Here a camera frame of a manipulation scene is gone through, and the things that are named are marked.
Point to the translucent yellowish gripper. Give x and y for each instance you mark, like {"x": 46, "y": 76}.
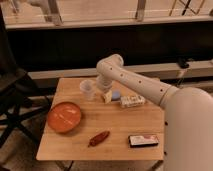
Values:
{"x": 107, "y": 97}

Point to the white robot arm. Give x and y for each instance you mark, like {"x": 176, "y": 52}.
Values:
{"x": 188, "y": 133}

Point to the white ceramic cup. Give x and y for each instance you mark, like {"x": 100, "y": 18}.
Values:
{"x": 87, "y": 87}

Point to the blue sponge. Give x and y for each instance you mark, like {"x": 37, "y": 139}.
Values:
{"x": 116, "y": 95}

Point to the white labelled bottle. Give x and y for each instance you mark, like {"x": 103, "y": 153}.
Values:
{"x": 132, "y": 101}

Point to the wooden folding table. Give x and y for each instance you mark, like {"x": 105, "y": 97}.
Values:
{"x": 97, "y": 117}

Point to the orange bowl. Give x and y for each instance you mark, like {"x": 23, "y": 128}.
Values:
{"x": 64, "y": 117}

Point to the black and white box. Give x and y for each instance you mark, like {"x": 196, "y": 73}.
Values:
{"x": 143, "y": 140}

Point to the black device on ledge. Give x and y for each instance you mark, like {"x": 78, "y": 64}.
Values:
{"x": 182, "y": 63}

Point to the black chair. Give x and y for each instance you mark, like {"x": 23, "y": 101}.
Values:
{"x": 14, "y": 81}

